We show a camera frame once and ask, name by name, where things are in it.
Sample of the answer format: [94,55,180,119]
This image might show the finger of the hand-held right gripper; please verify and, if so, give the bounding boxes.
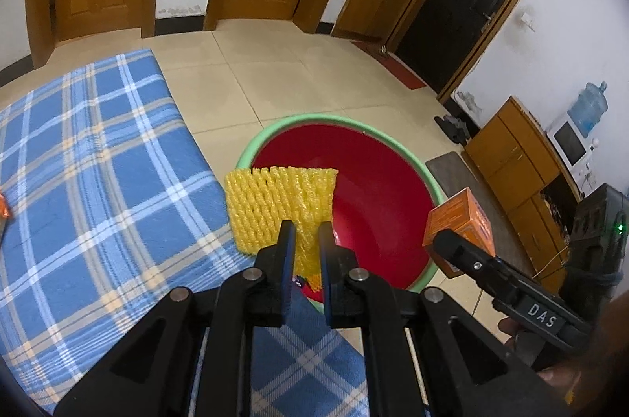
[432,228,522,300]

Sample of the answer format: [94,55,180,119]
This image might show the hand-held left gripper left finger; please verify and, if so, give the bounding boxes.
[54,220,298,417]

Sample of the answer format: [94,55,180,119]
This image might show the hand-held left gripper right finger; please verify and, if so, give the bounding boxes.
[317,220,574,417]

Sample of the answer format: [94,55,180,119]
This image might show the orange cardboard box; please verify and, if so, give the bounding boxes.
[422,187,497,278]

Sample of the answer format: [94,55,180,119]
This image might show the yellow foam fruit net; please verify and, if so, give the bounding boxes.
[224,164,340,291]

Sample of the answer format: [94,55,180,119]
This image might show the red basin green rim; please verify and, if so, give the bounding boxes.
[234,113,447,315]

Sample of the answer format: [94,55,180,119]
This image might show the person's right hand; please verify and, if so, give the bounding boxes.
[497,317,611,403]

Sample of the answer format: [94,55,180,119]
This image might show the grey floor mat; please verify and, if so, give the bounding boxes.
[425,151,542,276]

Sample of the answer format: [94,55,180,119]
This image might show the wooden cabinet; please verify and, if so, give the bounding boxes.
[464,96,584,291]

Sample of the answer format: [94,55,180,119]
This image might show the white microwave oven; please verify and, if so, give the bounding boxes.
[546,114,593,170]

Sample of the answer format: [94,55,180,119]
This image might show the dark pair of shoes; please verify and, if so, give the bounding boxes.
[433,114,475,146]

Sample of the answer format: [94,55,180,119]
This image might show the blue water jug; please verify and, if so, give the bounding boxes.
[571,81,609,139]

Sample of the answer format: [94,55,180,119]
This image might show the red door mat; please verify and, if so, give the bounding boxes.
[351,40,428,91]

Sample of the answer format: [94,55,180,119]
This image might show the blue plaid blanket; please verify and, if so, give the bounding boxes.
[0,48,370,417]

